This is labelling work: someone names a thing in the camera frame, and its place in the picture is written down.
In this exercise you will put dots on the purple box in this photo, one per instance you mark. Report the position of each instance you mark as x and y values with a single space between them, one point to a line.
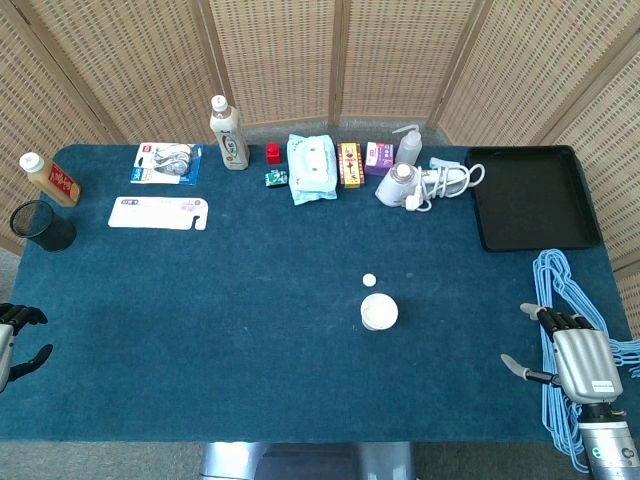
378 160

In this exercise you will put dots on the black mesh pen holder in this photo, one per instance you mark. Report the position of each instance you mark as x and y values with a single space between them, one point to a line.
47 232

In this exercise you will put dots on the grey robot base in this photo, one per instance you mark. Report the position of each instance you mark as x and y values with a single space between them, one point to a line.
300 462

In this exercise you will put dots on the white hair dryer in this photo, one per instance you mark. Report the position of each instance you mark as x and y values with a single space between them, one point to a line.
392 187

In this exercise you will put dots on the blue blister pack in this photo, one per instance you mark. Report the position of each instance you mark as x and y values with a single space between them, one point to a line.
167 162

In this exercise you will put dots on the light blue wet wipes pack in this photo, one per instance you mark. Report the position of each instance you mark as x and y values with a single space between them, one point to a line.
312 170

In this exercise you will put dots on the tall milk tea bottle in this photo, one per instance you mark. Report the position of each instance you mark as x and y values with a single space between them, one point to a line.
231 142

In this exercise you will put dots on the yellow and red box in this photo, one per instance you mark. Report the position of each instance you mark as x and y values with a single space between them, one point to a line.
351 165

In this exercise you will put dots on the flat white card package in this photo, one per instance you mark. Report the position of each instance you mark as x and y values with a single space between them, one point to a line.
155 212

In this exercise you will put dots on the white round jar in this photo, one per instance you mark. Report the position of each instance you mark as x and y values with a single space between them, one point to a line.
379 312

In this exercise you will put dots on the black plastic tray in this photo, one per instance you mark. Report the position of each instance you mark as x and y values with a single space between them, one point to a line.
535 197

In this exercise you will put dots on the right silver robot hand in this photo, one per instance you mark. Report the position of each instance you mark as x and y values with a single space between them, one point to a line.
585 357

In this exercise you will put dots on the small red box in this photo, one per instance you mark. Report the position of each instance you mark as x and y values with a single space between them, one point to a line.
273 155

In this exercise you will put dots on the woven wooden folding screen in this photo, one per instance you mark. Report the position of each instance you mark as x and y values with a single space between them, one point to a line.
280 60

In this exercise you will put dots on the small green pack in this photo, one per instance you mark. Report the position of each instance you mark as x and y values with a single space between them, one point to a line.
276 178

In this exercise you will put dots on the clear plastic wash bottle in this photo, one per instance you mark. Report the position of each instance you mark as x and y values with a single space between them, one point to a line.
409 147

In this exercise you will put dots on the blue carpeted table top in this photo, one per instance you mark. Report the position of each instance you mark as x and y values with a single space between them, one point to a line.
225 325

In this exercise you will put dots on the brown drink bottle red label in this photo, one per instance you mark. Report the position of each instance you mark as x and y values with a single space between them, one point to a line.
55 180

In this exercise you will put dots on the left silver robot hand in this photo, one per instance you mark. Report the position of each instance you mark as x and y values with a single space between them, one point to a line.
5 345

